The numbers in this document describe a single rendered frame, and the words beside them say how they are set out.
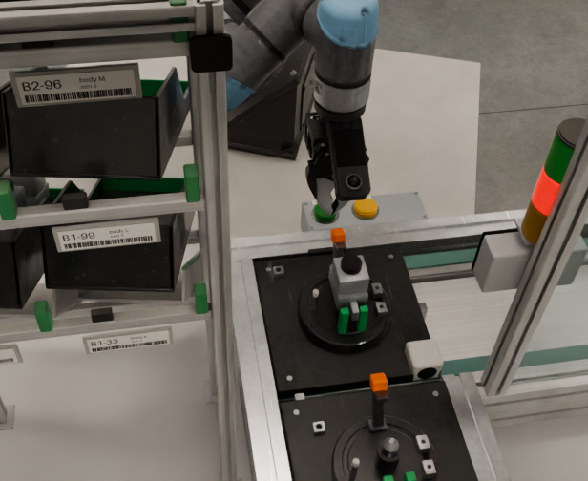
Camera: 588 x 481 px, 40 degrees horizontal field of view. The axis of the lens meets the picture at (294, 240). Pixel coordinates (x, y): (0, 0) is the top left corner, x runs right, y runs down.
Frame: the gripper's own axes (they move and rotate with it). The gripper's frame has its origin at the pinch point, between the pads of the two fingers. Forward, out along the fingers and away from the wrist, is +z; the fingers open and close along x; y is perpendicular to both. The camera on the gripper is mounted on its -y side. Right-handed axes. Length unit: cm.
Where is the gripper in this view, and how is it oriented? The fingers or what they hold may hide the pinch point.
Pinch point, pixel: (333, 211)
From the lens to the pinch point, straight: 123.5
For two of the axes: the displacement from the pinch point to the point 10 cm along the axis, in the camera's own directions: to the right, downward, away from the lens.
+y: -1.8, -7.4, 6.5
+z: -0.3, 6.7, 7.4
